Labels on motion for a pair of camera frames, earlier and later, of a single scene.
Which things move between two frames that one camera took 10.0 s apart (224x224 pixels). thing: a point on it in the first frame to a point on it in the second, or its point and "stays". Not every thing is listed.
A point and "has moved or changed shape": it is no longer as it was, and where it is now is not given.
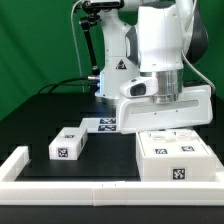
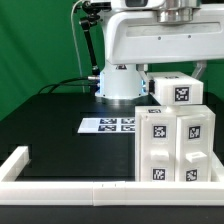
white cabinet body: (173, 155) stays
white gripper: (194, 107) to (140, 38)
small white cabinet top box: (68, 144) has moved or changed shape
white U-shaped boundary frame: (103, 193) stays
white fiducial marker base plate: (100, 125) stays
